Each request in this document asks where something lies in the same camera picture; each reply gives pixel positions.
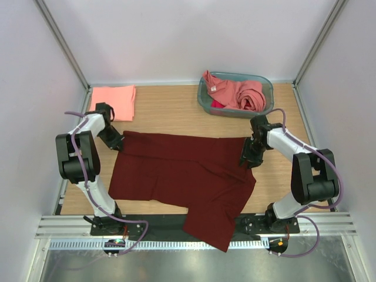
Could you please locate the left aluminium corner post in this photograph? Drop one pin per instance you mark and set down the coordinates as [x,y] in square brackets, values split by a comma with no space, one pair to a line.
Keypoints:
[57,34]

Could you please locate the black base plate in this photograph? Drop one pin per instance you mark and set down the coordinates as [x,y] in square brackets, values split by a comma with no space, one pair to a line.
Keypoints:
[169,227]

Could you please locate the bright red t shirt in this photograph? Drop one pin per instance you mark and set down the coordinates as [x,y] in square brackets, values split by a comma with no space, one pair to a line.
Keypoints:
[216,104]

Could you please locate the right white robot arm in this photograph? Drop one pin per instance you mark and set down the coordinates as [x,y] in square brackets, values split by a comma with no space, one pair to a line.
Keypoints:
[313,175]

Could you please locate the teal plastic basket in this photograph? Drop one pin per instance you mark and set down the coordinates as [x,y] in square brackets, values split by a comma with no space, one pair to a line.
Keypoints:
[205,100]

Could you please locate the crumpled pink t shirt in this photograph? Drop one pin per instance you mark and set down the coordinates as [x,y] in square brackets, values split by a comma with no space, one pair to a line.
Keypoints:
[235,95]

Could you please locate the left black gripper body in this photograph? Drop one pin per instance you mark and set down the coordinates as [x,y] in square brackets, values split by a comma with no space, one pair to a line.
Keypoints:
[109,136]

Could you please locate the folded salmon pink t shirt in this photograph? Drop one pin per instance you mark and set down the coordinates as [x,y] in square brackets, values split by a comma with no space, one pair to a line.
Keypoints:
[121,99]

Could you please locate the dark red t shirt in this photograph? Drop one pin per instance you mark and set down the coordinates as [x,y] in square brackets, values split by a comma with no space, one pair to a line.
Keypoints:
[202,174]

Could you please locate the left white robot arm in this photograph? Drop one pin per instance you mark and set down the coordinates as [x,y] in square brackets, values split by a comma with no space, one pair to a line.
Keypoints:
[79,163]

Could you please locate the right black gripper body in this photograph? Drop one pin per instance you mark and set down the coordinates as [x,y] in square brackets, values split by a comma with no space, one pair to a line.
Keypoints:
[258,148]

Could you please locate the white slotted cable duct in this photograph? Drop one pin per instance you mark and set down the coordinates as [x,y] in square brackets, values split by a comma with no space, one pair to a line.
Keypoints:
[113,244]

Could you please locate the aluminium corner post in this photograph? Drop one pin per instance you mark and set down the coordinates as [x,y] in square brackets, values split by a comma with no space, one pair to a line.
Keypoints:
[57,34]
[324,32]

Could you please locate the right aluminium corner post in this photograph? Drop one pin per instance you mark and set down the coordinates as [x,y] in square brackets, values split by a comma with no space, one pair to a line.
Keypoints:
[324,32]

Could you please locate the aluminium front rail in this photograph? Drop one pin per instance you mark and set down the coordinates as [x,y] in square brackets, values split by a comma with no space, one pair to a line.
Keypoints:
[329,224]

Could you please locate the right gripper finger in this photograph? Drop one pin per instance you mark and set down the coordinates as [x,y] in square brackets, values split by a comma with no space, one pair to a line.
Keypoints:
[254,159]
[245,152]

